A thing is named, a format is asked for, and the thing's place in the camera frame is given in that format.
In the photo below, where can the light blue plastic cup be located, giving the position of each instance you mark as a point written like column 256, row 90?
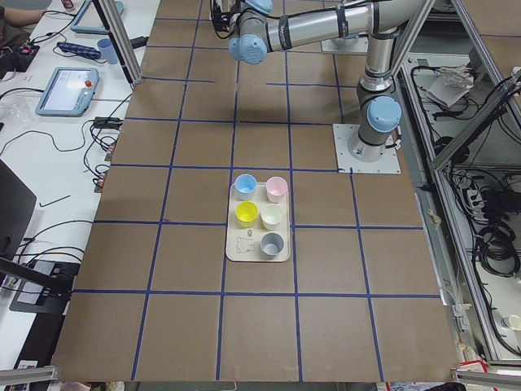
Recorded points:
column 245, row 186

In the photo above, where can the teach pendant tablet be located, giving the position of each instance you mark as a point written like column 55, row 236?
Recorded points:
column 87, row 20
column 68, row 92

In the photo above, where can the yellow plastic cup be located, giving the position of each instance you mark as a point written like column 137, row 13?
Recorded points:
column 246, row 213

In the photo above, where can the pale green plastic cup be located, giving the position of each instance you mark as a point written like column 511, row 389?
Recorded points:
column 271, row 216

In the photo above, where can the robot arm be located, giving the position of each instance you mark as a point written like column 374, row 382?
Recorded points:
column 252, row 32

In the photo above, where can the beige plastic tray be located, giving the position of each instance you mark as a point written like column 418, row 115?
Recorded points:
column 244, row 244

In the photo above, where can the pink plastic cup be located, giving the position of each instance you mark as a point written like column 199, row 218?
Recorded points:
column 276, row 188

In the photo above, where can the black allen key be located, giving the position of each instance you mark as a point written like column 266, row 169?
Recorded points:
column 46, row 204

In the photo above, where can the blue cup on desk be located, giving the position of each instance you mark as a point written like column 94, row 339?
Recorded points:
column 107, row 51

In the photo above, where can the aluminium frame post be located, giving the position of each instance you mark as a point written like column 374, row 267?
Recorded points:
column 116, row 32

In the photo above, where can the grey blue plastic cup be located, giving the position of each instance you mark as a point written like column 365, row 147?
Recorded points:
column 272, row 244

